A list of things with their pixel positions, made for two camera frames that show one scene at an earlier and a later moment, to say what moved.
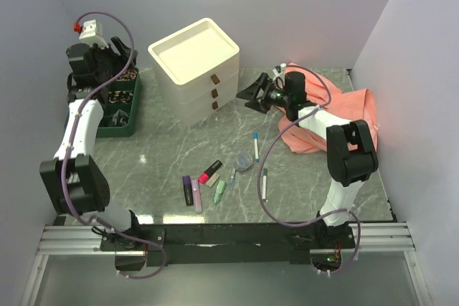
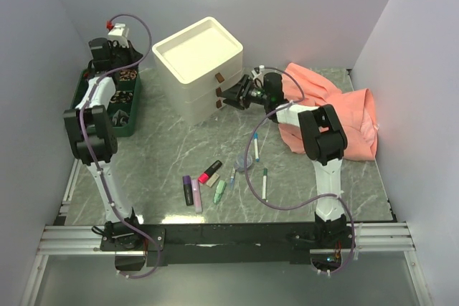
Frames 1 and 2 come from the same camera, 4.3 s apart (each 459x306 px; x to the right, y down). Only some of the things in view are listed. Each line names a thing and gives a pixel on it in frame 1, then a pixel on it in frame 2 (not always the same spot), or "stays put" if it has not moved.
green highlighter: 219,192 stays put
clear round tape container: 243,162 stays put
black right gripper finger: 257,105 → 236,103
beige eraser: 214,178 stays put
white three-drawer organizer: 196,70 stays put
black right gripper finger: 259,89 → 235,91
